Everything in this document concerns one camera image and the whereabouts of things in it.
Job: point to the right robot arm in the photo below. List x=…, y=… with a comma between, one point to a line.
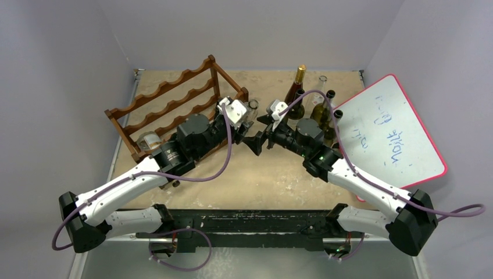
x=403, y=217

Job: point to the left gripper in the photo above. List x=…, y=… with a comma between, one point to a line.
x=238, y=131

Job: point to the short clear glass in rack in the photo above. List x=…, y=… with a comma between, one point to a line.
x=149, y=141

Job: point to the dark green bottle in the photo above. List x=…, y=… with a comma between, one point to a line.
x=321, y=114

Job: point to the pink-framed whiteboard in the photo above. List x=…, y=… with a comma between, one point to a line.
x=383, y=135

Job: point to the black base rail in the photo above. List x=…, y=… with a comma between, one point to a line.
x=184, y=230

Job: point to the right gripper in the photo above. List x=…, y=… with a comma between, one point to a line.
x=267, y=135

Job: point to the clear glass wine bottle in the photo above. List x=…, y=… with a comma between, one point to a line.
x=314, y=99

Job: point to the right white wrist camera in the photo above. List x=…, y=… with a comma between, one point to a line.
x=276, y=111

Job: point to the wooden wine rack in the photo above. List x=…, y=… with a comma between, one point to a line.
x=194, y=101

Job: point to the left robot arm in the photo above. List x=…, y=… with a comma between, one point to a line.
x=90, y=218

